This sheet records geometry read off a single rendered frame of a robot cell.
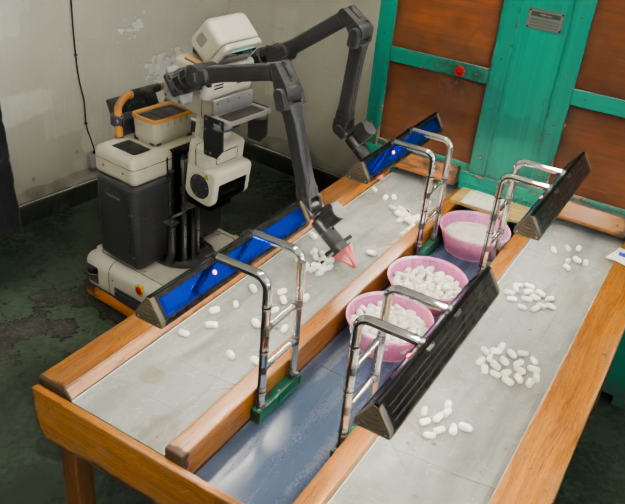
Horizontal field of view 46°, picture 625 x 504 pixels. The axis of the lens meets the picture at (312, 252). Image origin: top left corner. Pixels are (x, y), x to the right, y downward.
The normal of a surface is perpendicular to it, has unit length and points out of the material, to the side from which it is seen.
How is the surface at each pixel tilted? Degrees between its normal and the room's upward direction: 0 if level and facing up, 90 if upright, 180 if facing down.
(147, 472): 90
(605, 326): 0
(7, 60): 90
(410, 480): 0
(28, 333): 0
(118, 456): 90
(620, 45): 90
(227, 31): 42
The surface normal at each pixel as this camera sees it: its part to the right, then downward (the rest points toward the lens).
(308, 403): 0.08, -0.86
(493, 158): -0.52, 0.40
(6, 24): 0.79, 0.37
